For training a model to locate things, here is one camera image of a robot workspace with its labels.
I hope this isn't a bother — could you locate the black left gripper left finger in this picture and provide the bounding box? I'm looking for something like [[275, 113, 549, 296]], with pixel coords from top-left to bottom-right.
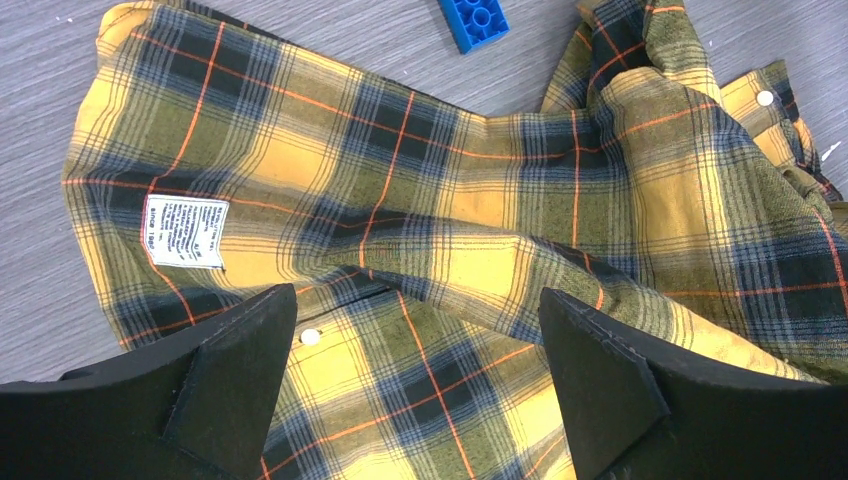
[[1, 285, 297, 479]]

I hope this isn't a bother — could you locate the blue toy brick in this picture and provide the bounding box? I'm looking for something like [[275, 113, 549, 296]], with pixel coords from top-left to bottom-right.
[[438, 0, 510, 55]]

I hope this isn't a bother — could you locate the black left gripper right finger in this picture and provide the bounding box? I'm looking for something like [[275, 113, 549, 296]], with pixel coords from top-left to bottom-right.
[[539, 289, 847, 479]]

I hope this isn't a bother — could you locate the yellow plaid flannel shirt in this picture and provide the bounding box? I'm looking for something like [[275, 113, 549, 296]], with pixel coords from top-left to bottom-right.
[[61, 1, 847, 479]]

